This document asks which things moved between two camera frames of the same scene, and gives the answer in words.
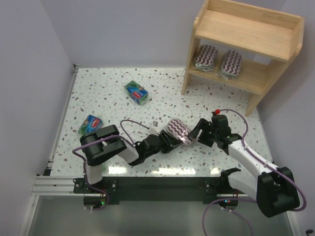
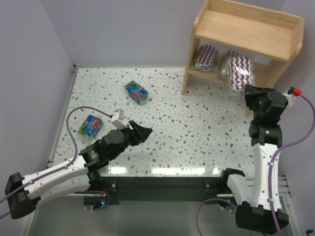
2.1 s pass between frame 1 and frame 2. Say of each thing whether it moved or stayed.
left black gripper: moved
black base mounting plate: stayed
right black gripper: moved
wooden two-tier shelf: stayed
